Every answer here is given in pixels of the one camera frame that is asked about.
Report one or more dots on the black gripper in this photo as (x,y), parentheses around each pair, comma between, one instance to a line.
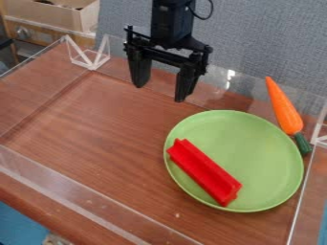
(144,49)

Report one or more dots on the green plastic plate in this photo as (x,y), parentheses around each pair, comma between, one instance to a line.
(253,150)

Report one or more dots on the orange toy carrot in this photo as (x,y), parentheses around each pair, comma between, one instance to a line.
(287,116)

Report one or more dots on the red plastic block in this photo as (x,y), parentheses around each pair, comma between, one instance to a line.
(214,179)

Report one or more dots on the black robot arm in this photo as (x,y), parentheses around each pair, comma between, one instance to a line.
(173,21)

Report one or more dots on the cardboard box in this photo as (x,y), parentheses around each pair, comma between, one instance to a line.
(76,15)

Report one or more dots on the wooden shelf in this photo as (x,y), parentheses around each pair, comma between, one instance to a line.
(31,36)

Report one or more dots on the clear acrylic tray wall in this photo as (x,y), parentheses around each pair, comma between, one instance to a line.
(82,158)

